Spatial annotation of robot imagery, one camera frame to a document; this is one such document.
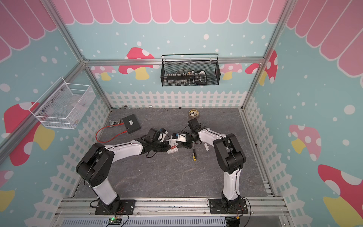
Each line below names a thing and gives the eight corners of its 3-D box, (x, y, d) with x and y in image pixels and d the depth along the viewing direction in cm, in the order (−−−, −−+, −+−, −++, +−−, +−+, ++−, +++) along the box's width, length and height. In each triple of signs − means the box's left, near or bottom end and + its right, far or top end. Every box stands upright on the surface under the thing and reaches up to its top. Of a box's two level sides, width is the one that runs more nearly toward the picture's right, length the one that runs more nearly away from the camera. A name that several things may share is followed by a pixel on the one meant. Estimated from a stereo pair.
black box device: (129, 134, 107) (128, 131, 104) (123, 120, 115) (122, 118, 113) (141, 128, 110) (140, 126, 108) (134, 116, 118) (133, 113, 116)
